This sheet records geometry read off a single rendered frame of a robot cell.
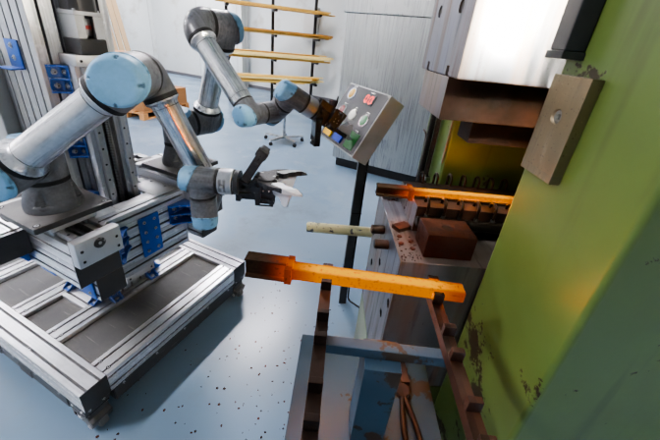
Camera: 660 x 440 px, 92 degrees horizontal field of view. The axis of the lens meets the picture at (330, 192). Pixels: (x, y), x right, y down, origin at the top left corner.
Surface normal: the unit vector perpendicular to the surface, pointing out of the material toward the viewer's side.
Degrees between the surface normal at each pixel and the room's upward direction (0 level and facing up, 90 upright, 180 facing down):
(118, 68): 86
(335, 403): 0
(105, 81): 85
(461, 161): 90
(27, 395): 0
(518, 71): 90
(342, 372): 0
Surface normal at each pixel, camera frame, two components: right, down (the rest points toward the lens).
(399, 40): -0.43, 0.36
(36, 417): 0.09, -0.90
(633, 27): -1.00, -0.09
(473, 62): -0.01, 0.44
